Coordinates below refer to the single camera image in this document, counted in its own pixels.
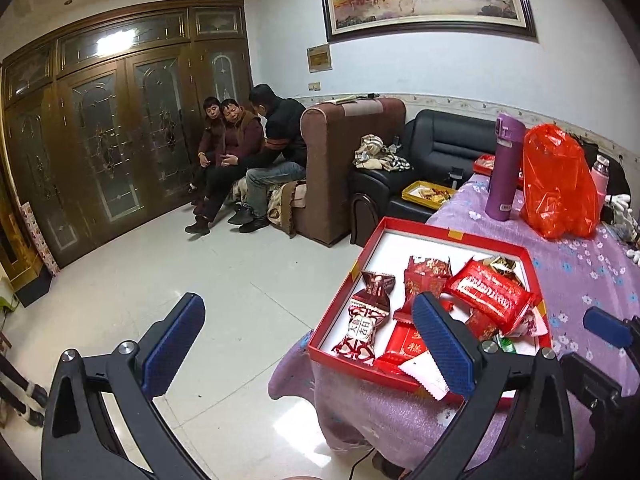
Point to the red snack plate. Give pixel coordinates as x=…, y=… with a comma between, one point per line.
x=484, y=164

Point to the white grey plush toy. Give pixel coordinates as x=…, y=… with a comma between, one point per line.
x=622, y=210

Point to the large red snack packet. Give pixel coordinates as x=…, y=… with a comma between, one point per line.
x=487, y=295

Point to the yellow wall plaque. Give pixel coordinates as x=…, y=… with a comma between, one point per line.
x=319, y=58

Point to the red gold patterned packet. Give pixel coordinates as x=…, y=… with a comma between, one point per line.
x=427, y=272

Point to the black leather sofa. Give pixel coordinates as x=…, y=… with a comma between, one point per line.
x=450, y=140

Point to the beige seat cushion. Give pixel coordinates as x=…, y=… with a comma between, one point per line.
x=287, y=205

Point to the red cardboard box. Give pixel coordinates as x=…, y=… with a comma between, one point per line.
x=395, y=245

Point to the yellow snack tray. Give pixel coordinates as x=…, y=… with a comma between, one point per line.
x=430, y=194

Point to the gold wooden cabinet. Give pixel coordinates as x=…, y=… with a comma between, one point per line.
x=15, y=255

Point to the purple floral tablecloth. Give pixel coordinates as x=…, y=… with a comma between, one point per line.
x=575, y=280

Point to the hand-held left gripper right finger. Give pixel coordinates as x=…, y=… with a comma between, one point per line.
x=445, y=345

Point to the plaid cloth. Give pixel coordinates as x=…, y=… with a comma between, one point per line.
x=380, y=152

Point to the small black object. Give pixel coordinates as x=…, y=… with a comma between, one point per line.
x=455, y=176

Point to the wall socket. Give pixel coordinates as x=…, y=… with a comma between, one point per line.
x=314, y=86

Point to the patterned cardboard box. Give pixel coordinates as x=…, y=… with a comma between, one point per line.
x=39, y=240

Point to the brown wooden glass door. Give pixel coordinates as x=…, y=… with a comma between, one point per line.
x=125, y=125

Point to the small red candy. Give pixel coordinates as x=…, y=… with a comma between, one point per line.
x=480, y=326

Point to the small green packet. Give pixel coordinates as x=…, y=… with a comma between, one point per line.
x=506, y=344

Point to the orange plastic bag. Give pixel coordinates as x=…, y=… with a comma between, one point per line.
x=557, y=180

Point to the red packet with white edge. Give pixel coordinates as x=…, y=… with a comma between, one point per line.
x=402, y=350

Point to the pink water bottle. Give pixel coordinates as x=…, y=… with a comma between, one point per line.
x=600, y=185

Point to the purple thermos bottle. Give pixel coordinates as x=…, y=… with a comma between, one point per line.
x=502, y=175

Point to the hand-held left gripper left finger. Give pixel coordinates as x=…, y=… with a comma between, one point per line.
x=172, y=345

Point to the brown fabric sofa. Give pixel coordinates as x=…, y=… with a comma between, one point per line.
x=335, y=170

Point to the candy-shaped red white box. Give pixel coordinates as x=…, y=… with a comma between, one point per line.
x=364, y=320

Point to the pink white snack packet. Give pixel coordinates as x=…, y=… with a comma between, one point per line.
x=531, y=322

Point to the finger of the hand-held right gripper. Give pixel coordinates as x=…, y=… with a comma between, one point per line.
x=590, y=382
x=605, y=325

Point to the gold foil snack packet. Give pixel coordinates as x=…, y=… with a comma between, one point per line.
x=502, y=263

